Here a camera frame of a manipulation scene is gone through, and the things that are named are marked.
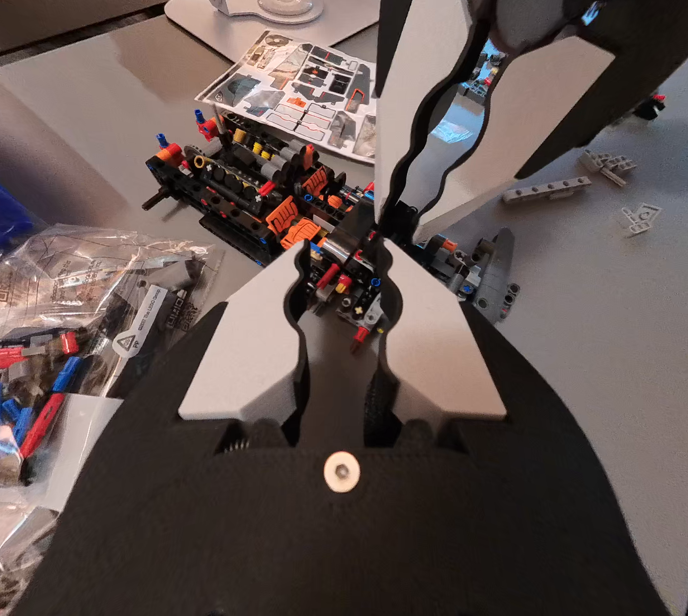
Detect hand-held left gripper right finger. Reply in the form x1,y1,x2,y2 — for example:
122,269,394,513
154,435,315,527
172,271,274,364
375,238,508,436

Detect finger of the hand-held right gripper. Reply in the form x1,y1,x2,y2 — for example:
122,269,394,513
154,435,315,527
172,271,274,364
411,34,617,243
372,0,492,224

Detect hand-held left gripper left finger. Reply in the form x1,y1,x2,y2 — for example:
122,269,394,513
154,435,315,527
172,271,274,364
176,239,312,447

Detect pile of lego pieces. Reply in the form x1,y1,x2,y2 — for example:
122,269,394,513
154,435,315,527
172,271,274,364
463,51,668,122

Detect partly built lego car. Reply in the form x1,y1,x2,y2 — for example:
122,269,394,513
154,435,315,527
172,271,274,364
141,108,522,356

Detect clear bag of lego pieces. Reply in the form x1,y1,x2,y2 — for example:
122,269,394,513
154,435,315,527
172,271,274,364
0,225,226,493

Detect sticker sheet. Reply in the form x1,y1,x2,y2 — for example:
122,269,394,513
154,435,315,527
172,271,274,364
195,29,379,165

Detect light grey lego bracket assembly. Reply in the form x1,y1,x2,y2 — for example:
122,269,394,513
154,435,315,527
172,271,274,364
578,149,637,188

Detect small light grey lego bracket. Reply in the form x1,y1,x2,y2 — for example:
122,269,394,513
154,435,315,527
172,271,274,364
621,203,663,236

